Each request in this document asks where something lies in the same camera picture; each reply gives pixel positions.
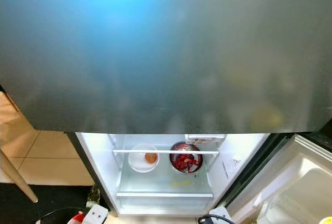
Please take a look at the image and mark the glass fridge shelf white rail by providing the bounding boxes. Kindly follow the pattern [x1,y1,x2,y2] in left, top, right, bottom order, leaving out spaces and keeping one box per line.
[115,154,215,199]
[113,133,220,156]

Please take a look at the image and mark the white round bowl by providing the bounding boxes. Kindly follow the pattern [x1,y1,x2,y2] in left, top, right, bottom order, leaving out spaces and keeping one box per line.
[128,144,160,173]

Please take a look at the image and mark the grey fridge freezer door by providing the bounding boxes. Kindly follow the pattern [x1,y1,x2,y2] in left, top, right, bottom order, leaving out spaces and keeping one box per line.
[0,0,332,134]

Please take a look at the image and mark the brown egg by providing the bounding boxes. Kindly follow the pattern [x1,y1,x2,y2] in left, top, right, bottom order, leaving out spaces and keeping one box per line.
[144,152,158,164]

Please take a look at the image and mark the metal bowl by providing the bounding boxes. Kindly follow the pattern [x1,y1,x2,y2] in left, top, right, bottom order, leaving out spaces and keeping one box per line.
[169,141,204,174]

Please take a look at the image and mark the red white bowl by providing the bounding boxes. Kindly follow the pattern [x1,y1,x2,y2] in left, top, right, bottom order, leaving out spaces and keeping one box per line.
[66,211,86,224]

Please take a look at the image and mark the small green-capped bottle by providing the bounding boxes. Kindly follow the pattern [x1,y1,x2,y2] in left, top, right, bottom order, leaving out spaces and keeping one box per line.
[86,184,102,209]

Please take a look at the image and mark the light wooden table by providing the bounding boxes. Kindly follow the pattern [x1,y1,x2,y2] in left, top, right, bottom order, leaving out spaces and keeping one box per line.
[0,149,39,204]

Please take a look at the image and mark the dark blue floor carpet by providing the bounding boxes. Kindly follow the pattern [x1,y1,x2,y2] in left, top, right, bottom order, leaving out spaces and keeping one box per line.
[0,183,89,224]

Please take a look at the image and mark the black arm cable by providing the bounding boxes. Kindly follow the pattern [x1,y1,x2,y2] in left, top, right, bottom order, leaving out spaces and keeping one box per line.
[197,214,239,224]
[35,207,78,224]

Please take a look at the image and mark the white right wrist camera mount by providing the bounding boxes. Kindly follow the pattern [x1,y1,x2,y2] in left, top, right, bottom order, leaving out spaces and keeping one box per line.
[207,206,235,224]

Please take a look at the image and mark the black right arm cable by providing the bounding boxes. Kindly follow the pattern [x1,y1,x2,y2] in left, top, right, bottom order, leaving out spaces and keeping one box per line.
[197,214,239,224]

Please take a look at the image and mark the red food pieces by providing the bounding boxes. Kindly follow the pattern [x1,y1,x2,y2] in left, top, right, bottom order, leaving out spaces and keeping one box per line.
[174,154,199,172]

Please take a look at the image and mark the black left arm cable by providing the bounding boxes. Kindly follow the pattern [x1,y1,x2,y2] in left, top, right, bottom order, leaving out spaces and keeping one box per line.
[35,207,78,224]

